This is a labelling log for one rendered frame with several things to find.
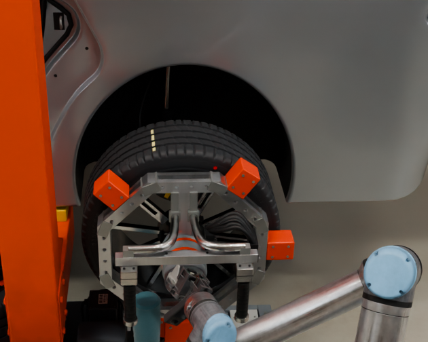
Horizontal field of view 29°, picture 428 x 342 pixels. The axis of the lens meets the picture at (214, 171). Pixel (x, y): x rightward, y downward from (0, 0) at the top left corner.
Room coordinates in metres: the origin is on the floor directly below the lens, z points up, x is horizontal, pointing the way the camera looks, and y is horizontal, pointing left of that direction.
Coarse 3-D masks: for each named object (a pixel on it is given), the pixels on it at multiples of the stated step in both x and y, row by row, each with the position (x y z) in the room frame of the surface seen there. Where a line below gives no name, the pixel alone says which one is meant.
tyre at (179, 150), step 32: (160, 128) 2.36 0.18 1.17; (192, 128) 2.36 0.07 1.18; (128, 160) 2.22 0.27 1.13; (160, 160) 2.19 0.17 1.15; (192, 160) 2.20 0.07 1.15; (224, 160) 2.22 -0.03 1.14; (256, 160) 2.37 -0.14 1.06; (256, 192) 2.22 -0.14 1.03; (96, 224) 2.17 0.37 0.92; (96, 256) 2.17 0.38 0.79
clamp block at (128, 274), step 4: (120, 268) 1.90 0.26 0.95; (124, 268) 1.90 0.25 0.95; (128, 268) 1.90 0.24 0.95; (132, 268) 1.90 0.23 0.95; (136, 268) 1.90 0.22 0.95; (120, 272) 1.88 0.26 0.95; (124, 272) 1.88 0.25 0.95; (128, 272) 1.88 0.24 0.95; (132, 272) 1.88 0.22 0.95; (136, 272) 1.89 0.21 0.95; (120, 276) 1.88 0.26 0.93; (124, 276) 1.88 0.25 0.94; (128, 276) 1.88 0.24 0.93; (132, 276) 1.88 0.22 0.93; (136, 276) 1.88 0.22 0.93; (120, 280) 1.88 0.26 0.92; (124, 280) 1.88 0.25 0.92; (128, 280) 1.88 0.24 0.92; (132, 280) 1.88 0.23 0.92; (136, 280) 1.88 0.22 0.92; (124, 284) 1.88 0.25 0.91; (128, 284) 1.88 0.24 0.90; (132, 284) 1.88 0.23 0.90; (136, 284) 1.88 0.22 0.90
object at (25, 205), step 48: (0, 0) 2.00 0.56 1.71; (0, 48) 2.00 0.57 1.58; (0, 96) 2.00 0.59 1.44; (0, 144) 1.99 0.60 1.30; (48, 144) 2.10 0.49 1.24; (0, 192) 1.99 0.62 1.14; (48, 192) 2.02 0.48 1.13; (0, 240) 1.99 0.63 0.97; (48, 240) 2.01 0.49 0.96; (48, 288) 2.00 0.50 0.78; (48, 336) 2.00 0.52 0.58
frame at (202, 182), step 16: (144, 176) 2.16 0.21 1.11; (160, 176) 2.15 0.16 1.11; (176, 176) 2.16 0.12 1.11; (192, 176) 2.16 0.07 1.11; (208, 176) 2.17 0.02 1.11; (224, 176) 2.19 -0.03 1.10; (144, 192) 2.10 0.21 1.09; (160, 192) 2.11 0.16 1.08; (208, 192) 2.13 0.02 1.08; (224, 192) 2.13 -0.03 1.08; (128, 208) 2.10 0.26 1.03; (240, 208) 2.14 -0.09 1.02; (256, 208) 2.18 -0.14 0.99; (112, 224) 2.09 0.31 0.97; (256, 224) 2.14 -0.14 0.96; (112, 272) 2.13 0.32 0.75; (256, 272) 2.14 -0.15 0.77; (112, 288) 2.09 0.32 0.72; (224, 288) 2.18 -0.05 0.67; (160, 304) 2.15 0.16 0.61; (176, 304) 2.16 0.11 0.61; (224, 304) 2.13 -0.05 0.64
